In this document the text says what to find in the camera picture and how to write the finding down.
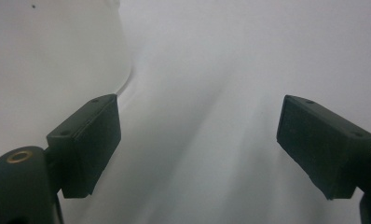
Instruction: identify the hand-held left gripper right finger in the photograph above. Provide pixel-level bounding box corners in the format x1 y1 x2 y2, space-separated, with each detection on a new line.
276 94 371 201

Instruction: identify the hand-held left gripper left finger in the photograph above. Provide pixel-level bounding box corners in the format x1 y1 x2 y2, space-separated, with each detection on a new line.
46 93 122 200

